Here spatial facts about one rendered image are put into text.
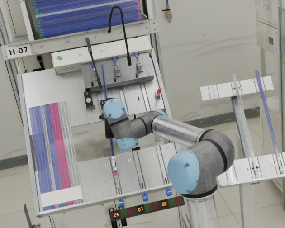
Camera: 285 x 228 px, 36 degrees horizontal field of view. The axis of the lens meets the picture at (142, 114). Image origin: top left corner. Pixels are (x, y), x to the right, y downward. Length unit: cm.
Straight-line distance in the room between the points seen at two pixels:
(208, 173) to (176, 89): 271
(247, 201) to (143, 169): 58
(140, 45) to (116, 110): 69
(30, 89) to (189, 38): 197
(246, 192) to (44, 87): 113
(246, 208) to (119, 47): 104
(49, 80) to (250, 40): 229
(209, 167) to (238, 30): 280
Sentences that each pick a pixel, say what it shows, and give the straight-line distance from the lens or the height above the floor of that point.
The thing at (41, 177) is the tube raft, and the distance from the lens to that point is 204.
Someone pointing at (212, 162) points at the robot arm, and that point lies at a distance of 127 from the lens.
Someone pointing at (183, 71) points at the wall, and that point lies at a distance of 390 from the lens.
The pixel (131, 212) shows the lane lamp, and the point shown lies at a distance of 198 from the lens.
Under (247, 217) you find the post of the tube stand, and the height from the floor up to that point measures 37.
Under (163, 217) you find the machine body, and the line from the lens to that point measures 247.
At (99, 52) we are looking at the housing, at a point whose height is 128.
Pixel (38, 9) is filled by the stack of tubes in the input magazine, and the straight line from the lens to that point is 214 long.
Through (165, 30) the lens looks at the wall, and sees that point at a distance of 378.
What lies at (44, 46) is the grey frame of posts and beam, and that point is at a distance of 220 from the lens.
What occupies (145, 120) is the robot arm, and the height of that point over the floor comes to 115.
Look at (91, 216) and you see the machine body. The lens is 240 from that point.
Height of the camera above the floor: 180
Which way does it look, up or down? 23 degrees down
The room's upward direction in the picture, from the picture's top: 9 degrees counter-clockwise
